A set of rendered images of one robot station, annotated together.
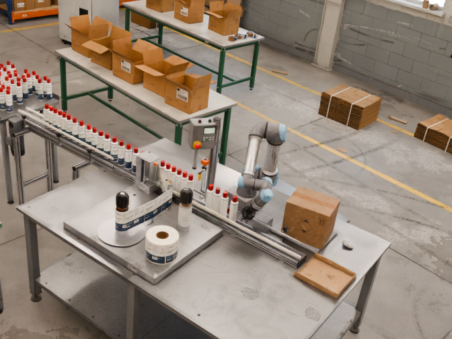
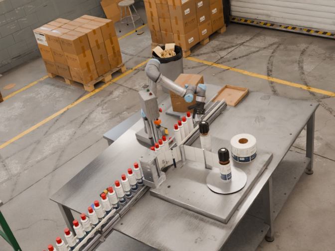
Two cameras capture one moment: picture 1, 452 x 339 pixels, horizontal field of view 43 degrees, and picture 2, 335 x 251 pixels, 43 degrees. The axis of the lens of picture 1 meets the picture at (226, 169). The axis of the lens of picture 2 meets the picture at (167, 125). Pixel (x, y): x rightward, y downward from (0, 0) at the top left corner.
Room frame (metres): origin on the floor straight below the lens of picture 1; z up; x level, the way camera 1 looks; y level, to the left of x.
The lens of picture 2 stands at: (2.96, 3.06, 3.08)
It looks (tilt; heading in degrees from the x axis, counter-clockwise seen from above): 34 degrees down; 278
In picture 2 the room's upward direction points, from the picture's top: 11 degrees counter-clockwise
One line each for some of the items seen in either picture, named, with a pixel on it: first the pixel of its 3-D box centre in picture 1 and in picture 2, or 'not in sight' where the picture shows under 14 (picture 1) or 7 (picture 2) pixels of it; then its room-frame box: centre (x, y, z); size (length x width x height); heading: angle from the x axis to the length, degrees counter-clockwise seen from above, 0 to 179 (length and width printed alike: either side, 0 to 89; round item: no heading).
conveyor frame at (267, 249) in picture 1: (201, 209); (175, 150); (3.36, 0.14, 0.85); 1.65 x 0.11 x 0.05; 57
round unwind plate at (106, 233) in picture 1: (122, 231); (226, 179); (2.96, 0.61, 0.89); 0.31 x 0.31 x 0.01
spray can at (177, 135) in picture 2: (209, 197); (177, 134); (3.33, 0.09, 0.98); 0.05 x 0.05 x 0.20
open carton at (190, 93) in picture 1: (188, 87); not in sight; (5.26, 0.46, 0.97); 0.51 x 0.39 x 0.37; 144
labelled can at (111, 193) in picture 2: (121, 153); (113, 198); (3.79, 0.80, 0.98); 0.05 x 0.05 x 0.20
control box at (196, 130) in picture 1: (202, 133); (149, 104); (3.49, 0.19, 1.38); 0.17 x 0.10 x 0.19; 112
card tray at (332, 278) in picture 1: (325, 274); (230, 95); (2.82, -0.69, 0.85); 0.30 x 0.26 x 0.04; 57
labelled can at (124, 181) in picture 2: (135, 160); (126, 185); (3.71, 0.68, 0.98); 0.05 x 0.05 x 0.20
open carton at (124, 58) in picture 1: (132, 60); not in sight; (5.81, 1.13, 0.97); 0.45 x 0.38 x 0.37; 141
